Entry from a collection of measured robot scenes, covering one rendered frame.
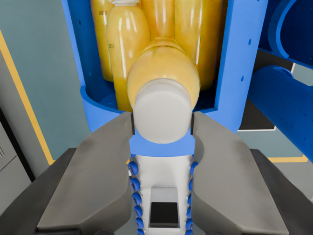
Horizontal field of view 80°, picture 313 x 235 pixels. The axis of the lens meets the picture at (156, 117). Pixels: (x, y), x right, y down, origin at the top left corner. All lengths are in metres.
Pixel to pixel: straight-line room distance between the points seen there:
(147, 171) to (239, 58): 0.55
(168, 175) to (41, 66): 1.34
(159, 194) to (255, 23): 0.62
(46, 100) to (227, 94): 1.70
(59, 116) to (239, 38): 1.74
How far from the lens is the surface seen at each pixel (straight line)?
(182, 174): 0.71
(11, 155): 2.17
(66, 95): 1.74
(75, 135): 1.91
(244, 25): 0.24
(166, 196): 0.74
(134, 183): 0.68
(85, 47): 0.37
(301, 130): 0.99
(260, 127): 1.68
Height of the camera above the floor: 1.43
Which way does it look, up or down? 61 degrees down
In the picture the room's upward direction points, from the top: 176 degrees counter-clockwise
